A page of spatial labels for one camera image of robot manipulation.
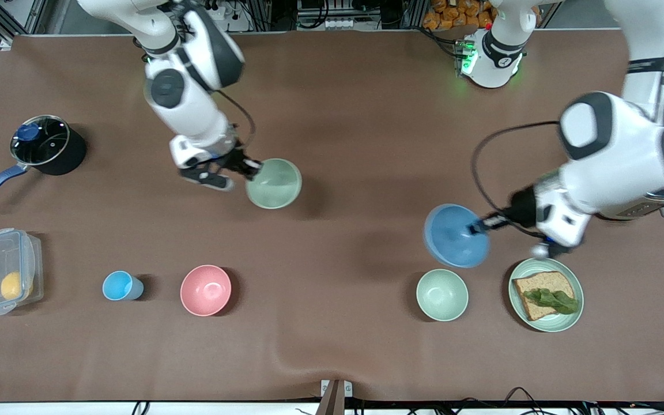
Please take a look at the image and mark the green bowl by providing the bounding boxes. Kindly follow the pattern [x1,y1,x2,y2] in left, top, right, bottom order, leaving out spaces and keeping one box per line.
[245,158,303,209]
[416,269,469,322]

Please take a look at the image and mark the blue bowl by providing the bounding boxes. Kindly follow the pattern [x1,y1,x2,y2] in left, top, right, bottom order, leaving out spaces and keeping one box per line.
[423,203,491,269]

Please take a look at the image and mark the pink bowl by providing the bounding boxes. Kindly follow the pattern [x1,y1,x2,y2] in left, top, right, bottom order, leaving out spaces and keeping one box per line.
[180,265,232,317]

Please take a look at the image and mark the green plate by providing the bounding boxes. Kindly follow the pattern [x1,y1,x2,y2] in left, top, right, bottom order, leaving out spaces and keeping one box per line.
[508,257,584,333]

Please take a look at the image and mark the brown bread slice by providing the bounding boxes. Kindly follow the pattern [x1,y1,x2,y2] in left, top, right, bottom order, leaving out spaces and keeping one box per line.
[512,271,578,322]

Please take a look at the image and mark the green lettuce leaf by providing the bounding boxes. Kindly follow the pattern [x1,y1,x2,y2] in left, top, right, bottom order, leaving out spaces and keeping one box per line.
[523,288,579,315]

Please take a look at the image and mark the beige chrome toaster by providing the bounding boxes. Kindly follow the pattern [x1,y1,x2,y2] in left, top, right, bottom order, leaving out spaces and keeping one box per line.
[597,118,664,221]

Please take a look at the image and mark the blue cup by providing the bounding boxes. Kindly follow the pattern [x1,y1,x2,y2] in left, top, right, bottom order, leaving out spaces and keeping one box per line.
[102,270,145,301]

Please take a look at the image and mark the brown table cloth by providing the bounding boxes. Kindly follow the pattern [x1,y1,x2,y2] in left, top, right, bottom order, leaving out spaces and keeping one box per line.
[0,29,664,402]

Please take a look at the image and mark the glass lid blue knob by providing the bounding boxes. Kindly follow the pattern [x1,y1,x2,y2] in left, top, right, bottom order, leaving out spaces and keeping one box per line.
[10,115,71,165]

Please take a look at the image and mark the orange snack bag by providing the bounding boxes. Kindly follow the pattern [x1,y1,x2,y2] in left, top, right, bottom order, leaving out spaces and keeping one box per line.
[422,0,494,31]

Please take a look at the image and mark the yellow round fruit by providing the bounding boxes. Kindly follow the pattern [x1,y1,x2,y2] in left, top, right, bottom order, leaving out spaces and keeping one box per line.
[1,271,34,301]

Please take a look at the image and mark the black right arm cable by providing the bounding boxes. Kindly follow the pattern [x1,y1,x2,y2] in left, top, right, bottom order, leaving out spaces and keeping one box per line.
[217,89,256,152]

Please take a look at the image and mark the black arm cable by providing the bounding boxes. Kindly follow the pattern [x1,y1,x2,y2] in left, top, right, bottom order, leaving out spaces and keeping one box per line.
[471,121,560,240]
[217,89,256,152]

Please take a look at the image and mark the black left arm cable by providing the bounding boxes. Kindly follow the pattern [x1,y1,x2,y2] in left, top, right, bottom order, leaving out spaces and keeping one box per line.
[471,121,560,240]

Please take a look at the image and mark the black pot blue handle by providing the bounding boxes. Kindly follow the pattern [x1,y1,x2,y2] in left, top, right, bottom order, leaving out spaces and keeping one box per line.
[0,115,88,209]

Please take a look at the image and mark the metal table edge bracket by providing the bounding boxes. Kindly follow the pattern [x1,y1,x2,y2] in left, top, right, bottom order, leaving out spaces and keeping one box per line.
[316,379,353,415]

